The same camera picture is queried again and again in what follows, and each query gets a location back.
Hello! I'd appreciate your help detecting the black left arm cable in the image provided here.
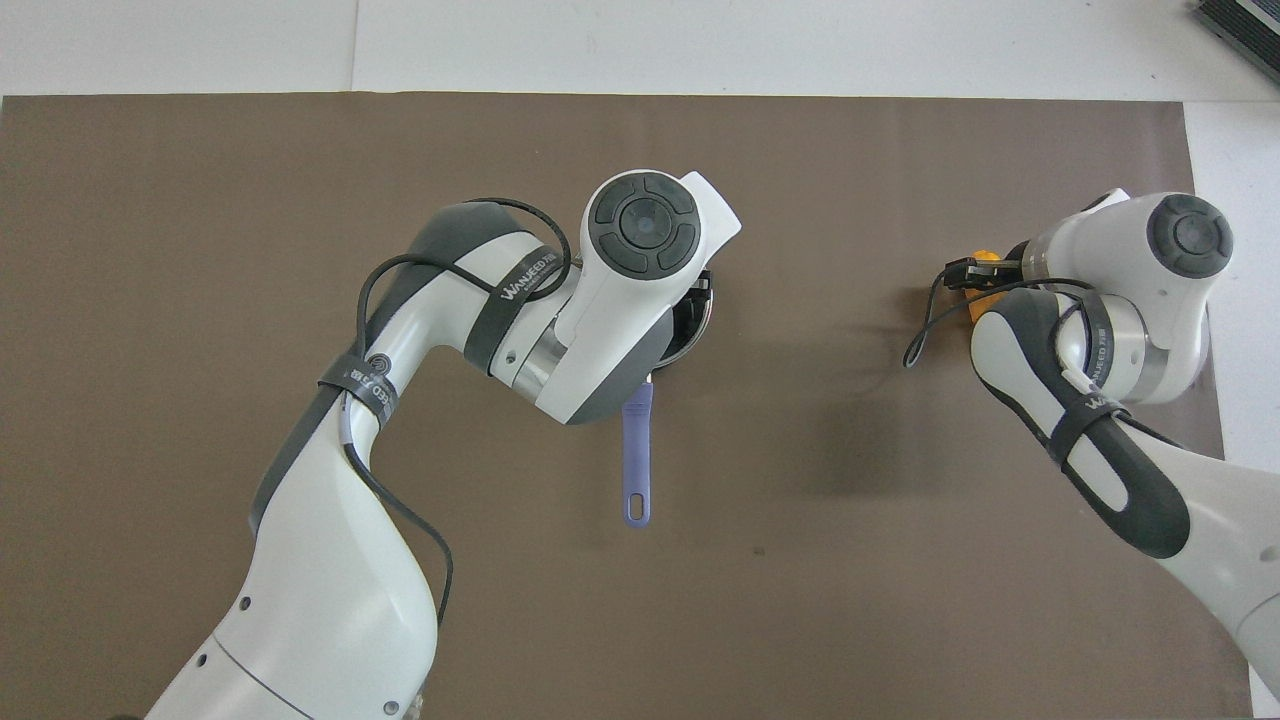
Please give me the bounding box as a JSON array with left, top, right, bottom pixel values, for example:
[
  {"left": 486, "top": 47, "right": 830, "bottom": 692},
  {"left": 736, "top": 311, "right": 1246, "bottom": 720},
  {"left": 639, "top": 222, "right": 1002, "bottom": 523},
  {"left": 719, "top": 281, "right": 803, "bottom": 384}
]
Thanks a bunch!
[{"left": 338, "top": 197, "right": 573, "bottom": 626}]

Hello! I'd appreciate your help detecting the dark blue saucepan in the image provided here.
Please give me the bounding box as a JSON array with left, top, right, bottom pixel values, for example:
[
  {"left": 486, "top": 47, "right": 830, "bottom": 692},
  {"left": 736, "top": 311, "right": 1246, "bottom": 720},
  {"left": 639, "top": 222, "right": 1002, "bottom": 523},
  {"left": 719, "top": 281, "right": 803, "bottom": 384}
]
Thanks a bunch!
[{"left": 620, "top": 270, "right": 717, "bottom": 528}]

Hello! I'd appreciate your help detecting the brown table mat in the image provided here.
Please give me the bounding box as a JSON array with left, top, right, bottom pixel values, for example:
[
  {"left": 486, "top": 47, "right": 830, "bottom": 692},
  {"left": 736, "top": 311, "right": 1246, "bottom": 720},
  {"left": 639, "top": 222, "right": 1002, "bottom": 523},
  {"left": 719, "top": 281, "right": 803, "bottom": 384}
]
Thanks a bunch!
[{"left": 0, "top": 93, "right": 1226, "bottom": 720}]

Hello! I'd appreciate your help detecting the dark ribbed device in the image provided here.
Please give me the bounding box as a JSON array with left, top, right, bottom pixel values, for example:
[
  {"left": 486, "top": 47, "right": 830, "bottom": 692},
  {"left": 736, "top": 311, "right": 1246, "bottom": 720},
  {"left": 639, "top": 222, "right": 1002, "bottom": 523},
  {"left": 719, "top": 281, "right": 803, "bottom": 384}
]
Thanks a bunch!
[{"left": 1195, "top": 0, "right": 1280, "bottom": 58}]

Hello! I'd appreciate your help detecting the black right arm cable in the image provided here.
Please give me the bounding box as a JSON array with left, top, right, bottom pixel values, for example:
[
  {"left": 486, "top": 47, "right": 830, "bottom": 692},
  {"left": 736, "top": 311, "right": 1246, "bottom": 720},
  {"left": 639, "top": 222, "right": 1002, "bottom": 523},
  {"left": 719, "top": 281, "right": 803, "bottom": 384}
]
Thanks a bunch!
[{"left": 903, "top": 256, "right": 1191, "bottom": 451}]

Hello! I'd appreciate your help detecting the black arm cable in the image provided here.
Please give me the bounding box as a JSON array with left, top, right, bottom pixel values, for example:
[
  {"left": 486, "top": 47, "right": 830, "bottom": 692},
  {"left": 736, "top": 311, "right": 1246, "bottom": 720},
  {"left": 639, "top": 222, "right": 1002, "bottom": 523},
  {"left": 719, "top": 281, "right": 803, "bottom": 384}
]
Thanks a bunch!
[
  {"left": 338, "top": 197, "right": 573, "bottom": 626},
  {"left": 903, "top": 256, "right": 1191, "bottom": 451}
]

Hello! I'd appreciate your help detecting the yellow corn cob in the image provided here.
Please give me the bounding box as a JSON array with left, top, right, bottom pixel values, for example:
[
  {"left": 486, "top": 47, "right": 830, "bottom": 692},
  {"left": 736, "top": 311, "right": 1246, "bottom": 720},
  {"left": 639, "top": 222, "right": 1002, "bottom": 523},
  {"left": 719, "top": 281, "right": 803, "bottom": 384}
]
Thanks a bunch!
[{"left": 965, "top": 252, "right": 1003, "bottom": 324}]

